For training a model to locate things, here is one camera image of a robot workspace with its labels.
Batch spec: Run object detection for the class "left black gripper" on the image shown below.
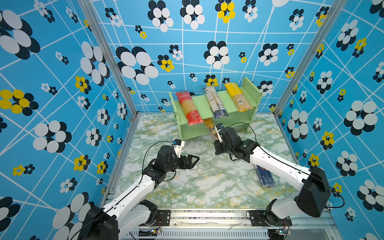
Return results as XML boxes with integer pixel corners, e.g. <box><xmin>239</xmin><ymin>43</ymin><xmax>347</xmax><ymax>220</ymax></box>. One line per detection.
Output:
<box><xmin>165</xmin><ymin>154</ymin><xmax>200</xmax><ymax>173</ymax></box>

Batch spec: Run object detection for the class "clear blue-label spaghetti package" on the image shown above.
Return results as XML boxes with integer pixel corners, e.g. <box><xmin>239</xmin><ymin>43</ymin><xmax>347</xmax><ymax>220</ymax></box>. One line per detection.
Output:
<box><xmin>203</xmin><ymin>86</ymin><xmax>229</xmax><ymax>120</ymax></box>

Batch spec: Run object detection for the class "yellow spaghetti package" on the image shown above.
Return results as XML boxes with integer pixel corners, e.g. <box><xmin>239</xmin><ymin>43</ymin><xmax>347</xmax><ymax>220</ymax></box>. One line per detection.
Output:
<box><xmin>225</xmin><ymin>83</ymin><xmax>253</xmax><ymax>112</ymax></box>

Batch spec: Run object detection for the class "red spaghetti package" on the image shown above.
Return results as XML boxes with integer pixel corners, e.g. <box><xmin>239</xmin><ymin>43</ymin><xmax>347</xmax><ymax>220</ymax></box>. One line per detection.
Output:
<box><xmin>176</xmin><ymin>91</ymin><xmax>204</xmax><ymax>126</ymax></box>

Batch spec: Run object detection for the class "dark blue Barilla spaghetti package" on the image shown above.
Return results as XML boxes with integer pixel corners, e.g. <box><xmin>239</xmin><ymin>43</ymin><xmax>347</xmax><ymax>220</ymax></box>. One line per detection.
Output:
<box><xmin>255</xmin><ymin>166</ymin><xmax>275</xmax><ymax>188</ymax></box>

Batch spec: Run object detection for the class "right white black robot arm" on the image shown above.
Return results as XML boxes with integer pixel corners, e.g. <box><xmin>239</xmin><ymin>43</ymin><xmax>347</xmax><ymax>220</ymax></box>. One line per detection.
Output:
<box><xmin>215</xmin><ymin>124</ymin><xmax>332</xmax><ymax>226</ymax></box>

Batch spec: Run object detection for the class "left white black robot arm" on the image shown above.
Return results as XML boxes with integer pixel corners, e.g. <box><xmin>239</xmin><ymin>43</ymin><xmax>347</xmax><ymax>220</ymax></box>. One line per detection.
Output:
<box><xmin>72</xmin><ymin>145</ymin><xmax>200</xmax><ymax>240</ymax></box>

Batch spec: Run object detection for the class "green two-tier wooden shelf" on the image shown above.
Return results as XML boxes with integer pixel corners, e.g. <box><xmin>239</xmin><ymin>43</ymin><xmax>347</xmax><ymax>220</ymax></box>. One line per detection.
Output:
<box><xmin>168</xmin><ymin>76</ymin><xmax>264</xmax><ymax>141</ymax></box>

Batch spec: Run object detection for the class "left green circuit board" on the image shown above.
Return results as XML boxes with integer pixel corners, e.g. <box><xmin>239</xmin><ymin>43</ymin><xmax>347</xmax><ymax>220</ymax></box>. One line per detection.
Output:
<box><xmin>138</xmin><ymin>228</ymin><xmax>162</xmax><ymax>238</ymax></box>

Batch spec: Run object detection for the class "green circuit board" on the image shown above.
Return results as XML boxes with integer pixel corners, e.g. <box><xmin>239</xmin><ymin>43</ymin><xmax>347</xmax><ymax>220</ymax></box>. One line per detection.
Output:
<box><xmin>268</xmin><ymin>229</ymin><xmax>287</xmax><ymax>240</ymax></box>
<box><xmin>138</xmin><ymin>228</ymin><xmax>162</xmax><ymax>238</ymax></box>

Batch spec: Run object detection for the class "right green circuit board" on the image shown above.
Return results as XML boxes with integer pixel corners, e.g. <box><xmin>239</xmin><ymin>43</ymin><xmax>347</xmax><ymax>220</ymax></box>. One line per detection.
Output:
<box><xmin>268</xmin><ymin>229</ymin><xmax>287</xmax><ymax>240</ymax></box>

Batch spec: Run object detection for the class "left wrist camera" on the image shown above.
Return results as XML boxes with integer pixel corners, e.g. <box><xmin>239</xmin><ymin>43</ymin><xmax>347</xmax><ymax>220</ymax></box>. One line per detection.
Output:
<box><xmin>173</xmin><ymin>139</ymin><xmax>185</xmax><ymax>159</ymax></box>

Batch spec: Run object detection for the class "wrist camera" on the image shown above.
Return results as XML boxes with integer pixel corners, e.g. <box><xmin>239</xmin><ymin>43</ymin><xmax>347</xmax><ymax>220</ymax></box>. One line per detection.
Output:
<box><xmin>215</xmin><ymin>123</ymin><xmax>224</xmax><ymax>143</ymax></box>
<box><xmin>173</xmin><ymin>139</ymin><xmax>185</xmax><ymax>159</ymax></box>

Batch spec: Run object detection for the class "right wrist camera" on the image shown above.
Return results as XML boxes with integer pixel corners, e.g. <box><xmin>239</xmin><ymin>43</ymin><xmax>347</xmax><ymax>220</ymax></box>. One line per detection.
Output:
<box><xmin>215</xmin><ymin>123</ymin><xmax>224</xmax><ymax>143</ymax></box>

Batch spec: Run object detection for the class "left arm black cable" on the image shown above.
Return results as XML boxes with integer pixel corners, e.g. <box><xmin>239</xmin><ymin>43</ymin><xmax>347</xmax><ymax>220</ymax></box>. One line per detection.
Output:
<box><xmin>68</xmin><ymin>140</ymin><xmax>178</xmax><ymax>240</ymax></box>

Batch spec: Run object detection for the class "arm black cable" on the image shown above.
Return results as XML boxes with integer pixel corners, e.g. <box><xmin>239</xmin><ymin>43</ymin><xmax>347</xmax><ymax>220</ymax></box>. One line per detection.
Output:
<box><xmin>68</xmin><ymin>140</ymin><xmax>178</xmax><ymax>240</ymax></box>
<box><xmin>227</xmin><ymin>121</ymin><xmax>346</xmax><ymax>209</ymax></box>

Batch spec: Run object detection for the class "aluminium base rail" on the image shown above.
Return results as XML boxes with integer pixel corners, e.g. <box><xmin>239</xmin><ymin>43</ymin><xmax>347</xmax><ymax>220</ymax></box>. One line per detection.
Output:
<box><xmin>121</xmin><ymin>209</ymin><xmax>341</xmax><ymax>240</ymax></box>

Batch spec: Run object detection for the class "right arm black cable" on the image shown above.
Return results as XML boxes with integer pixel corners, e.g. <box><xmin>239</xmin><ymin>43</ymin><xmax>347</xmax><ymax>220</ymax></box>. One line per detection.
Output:
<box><xmin>227</xmin><ymin>121</ymin><xmax>346</xmax><ymax>209</ymax></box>

